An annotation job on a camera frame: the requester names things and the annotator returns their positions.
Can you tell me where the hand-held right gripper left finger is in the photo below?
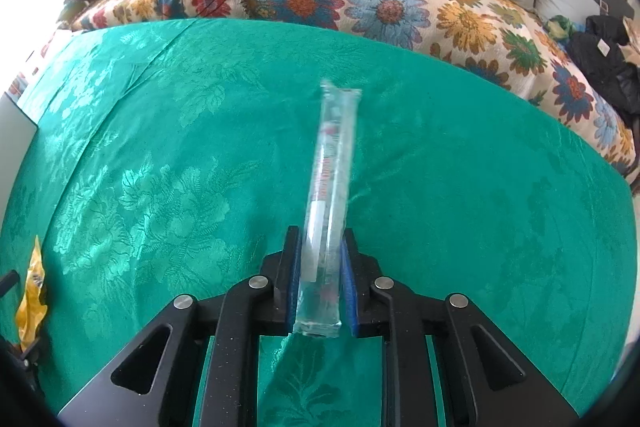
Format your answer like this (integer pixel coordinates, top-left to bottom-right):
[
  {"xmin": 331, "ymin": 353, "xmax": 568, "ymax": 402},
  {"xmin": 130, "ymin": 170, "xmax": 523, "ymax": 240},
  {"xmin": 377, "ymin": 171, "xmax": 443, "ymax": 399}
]
[{"xmin": 57, "ymin": 227, "xmax": 303, "ymax": 427}]

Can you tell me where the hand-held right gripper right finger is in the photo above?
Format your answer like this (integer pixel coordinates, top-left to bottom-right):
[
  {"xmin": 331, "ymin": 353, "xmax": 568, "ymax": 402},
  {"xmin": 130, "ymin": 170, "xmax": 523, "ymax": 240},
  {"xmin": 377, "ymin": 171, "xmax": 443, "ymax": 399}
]
[{"xmin": 340, "ymin": 227, "xmax": 583, "ymax": 427}]

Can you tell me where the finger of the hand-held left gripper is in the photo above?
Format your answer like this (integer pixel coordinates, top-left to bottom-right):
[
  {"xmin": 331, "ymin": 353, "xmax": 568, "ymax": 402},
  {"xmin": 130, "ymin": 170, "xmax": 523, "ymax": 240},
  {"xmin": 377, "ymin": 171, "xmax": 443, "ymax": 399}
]
[{"xmin": 10, "ymin": 337, "xmax": 43, "ymax": 370}]

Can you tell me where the yellow snack packet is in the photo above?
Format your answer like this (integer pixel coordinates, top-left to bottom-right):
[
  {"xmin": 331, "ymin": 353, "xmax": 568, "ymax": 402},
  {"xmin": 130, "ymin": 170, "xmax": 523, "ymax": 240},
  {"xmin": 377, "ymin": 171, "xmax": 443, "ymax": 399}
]
[{"xmin": 15, "ymin": 234, "xmax": 49, "ymax": 353}]

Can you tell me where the clear tube snack packet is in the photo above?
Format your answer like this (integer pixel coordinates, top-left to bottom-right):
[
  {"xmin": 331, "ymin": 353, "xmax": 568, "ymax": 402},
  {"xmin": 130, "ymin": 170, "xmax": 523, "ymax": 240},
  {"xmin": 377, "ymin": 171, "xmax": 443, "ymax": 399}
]
[{"xmin": 292, "ymin": 79, "xmax": 362, "ymax": 339}]

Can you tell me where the long white cardboard box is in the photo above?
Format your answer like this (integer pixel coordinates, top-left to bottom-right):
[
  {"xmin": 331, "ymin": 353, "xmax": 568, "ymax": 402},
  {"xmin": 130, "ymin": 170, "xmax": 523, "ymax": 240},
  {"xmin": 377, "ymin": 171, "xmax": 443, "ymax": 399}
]
[{"xmin": 0, "ymin": 92, "xmax": 39, "ymax": 228}]

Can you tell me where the floral patterned blanket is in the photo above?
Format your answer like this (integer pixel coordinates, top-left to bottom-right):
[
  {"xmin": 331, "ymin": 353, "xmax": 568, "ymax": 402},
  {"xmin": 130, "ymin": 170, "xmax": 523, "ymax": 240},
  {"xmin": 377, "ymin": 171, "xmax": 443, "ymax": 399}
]
[{"xmin": 55, "ymin": 0, "xmax": 640, "ymax": 195}]

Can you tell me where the black backpack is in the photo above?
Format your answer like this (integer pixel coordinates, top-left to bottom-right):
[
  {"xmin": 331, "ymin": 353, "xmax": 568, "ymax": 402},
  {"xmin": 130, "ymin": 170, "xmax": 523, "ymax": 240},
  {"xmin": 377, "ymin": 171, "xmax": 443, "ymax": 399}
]
[{"xmin": 567, "ymin": 14, "xmax": 640, "ymax": 128}]

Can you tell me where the green patterned cloth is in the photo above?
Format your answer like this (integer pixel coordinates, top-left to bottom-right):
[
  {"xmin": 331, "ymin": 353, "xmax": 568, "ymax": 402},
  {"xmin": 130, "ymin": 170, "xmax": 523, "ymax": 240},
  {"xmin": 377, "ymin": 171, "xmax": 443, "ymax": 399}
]
[{"xmin": 544, "ymin": 14, "xmax": 584, "ymax": 42}]

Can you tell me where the beige cloth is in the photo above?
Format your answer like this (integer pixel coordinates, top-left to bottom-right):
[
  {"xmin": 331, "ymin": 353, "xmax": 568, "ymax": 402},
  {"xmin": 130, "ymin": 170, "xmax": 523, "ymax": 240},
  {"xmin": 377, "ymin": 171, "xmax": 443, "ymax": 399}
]
[{"xmin": 622, "ymin": 14, "xmax": 640, "ymax": 48}]

